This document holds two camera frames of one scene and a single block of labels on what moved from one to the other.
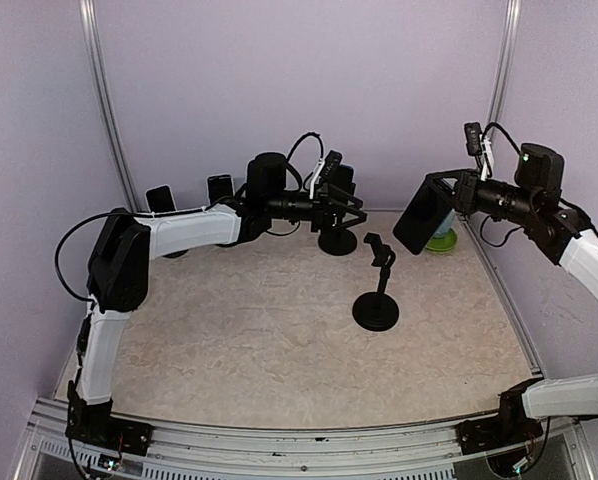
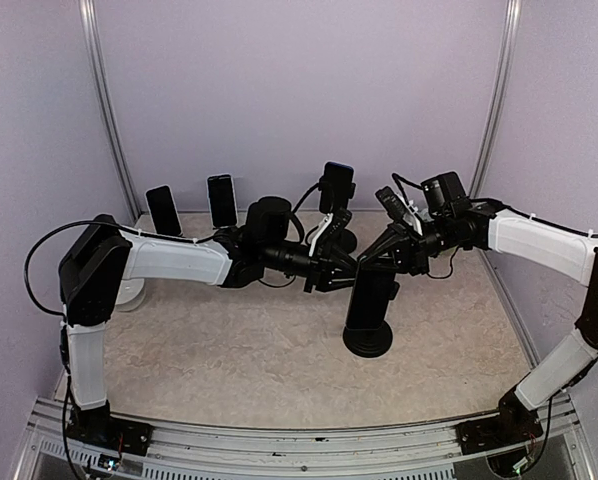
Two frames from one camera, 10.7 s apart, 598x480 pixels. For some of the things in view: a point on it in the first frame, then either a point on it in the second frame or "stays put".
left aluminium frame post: (88, 16) stays put
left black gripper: (325, 196) to (326, 268)
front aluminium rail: (553, 450) stays put
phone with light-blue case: (219, 187) stays put
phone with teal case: (425, 213) to (369, 306)
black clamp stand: (376, 311) to (371, 342)
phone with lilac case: (160, 199) stays put
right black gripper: (467, 187) to (411, 251)
